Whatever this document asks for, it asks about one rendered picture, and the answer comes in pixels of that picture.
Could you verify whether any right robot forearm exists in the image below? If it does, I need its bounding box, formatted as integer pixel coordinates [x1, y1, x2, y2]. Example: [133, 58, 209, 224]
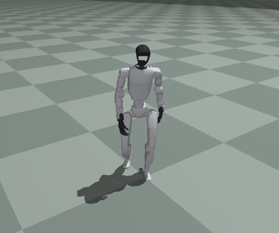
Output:
[115, 91, 124, 119]

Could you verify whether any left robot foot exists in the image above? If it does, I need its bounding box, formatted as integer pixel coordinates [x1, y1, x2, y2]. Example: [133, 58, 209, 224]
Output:
[144, 170, 151, 180]

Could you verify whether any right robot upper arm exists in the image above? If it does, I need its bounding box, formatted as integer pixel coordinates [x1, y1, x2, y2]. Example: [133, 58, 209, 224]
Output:
[116, 67, 130, 98]

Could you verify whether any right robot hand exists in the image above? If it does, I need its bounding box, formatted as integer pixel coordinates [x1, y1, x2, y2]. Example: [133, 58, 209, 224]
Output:
[117, 113, 129, 136]

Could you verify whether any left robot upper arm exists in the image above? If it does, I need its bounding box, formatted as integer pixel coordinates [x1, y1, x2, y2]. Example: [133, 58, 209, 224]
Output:
[152, 67, 162, 94]

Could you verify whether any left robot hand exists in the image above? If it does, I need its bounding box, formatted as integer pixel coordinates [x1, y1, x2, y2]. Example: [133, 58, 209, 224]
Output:
[158, 107, 164, 123]

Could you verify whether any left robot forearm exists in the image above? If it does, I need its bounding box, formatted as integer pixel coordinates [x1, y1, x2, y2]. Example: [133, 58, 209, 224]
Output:
[156, 88, 164, 110]

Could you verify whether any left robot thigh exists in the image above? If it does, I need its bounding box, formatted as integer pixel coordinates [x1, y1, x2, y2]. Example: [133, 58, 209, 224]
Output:
[145, 108, 158, 153]

